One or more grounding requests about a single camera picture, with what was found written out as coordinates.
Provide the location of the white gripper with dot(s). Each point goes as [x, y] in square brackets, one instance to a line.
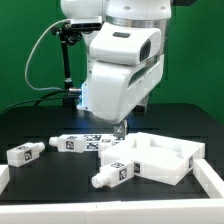
[121, 77]

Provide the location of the white square table top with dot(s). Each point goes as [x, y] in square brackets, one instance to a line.
[155, 157]

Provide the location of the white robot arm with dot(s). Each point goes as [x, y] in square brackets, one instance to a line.
[123, 13]

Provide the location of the white marker sheet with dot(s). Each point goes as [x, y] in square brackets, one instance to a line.
[94, 139]

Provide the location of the white U-shaped fence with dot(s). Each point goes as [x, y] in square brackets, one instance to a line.
[182, 211]

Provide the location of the black camera stand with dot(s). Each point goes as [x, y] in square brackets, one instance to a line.
[68, 37]

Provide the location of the grey camera on stand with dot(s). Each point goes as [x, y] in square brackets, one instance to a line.
[87, 23]

